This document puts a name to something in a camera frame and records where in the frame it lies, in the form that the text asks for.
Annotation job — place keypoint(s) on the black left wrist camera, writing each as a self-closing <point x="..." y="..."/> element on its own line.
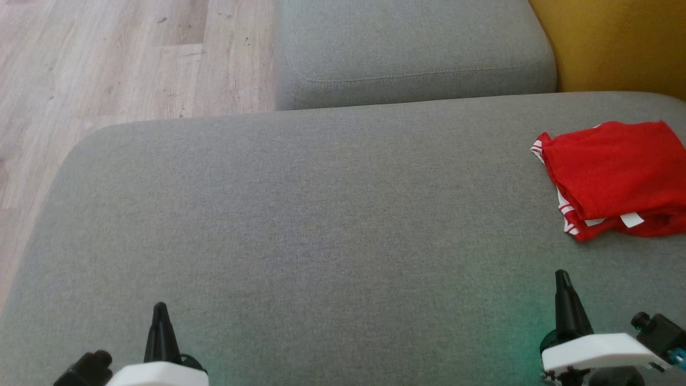
<point x="86" y="370"/>

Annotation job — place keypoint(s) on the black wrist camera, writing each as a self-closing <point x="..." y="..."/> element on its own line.
<point x="656" y="332"/>
<point x="86" y="370"/>

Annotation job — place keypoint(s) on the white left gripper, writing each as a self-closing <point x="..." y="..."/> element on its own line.
<point x="161" y="375"/>

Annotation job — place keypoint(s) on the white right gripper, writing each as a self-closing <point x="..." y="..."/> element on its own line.
<point x="595" y="351"/>

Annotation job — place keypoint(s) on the red shorts with white stripes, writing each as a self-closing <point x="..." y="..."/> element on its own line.
<point x="616" y="231"/>

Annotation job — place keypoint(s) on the large grey sofa seat cushion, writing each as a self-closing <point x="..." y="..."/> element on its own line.
<point x="321" y="214"/>

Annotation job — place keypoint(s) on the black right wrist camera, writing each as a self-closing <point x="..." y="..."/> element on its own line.
<point x="656" y="332"/>

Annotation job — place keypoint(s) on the small grey sofa cushion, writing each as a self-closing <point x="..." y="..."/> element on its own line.
<point x="412" y="43"/>

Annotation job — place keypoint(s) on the red basketball jersey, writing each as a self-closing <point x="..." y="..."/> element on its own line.
<point x="616" y="166"/>

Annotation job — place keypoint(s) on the yellow sofa backrest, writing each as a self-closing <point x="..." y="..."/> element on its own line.
<point x="616" y="43"/>

